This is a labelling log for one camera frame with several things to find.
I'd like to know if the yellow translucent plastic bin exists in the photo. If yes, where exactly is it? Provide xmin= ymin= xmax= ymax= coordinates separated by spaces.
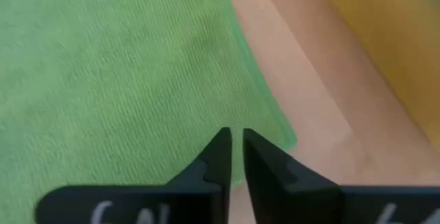
xmin=314 ymin=0 xmax=440 ymax=149

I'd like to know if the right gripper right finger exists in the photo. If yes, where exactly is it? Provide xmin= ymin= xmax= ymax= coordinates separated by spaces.
xmin=242 ymin=127 xmax=440 ymax=224

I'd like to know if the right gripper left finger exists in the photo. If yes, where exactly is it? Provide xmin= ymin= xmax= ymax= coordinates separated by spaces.
xmin=34 ymin=126 xmax=233 ymax=224

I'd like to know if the green microfiber towel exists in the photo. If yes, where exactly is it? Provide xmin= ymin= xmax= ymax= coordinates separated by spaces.
xmin=0 ymin=0 xmax=298 ymax=224

